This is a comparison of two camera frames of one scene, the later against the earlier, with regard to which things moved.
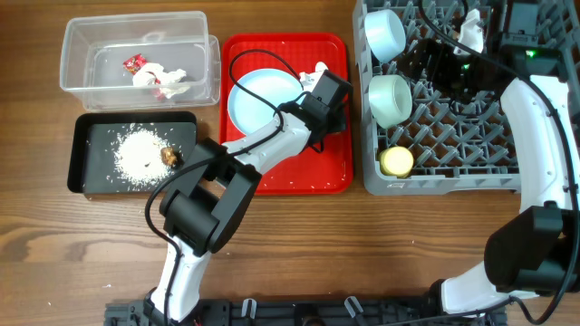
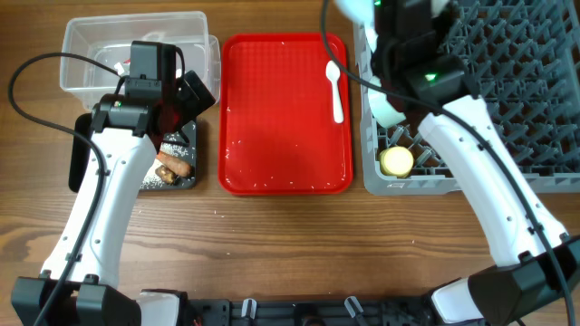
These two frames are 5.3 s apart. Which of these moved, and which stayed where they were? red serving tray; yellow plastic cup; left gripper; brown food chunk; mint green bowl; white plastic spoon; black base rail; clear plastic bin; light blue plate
Moved: light blue plate; brown food chunk; left gripper; white plastic spoon
Stayed: mint green bowl; clear plastic bin; red serving tray; black base rail; yellow plastic cup
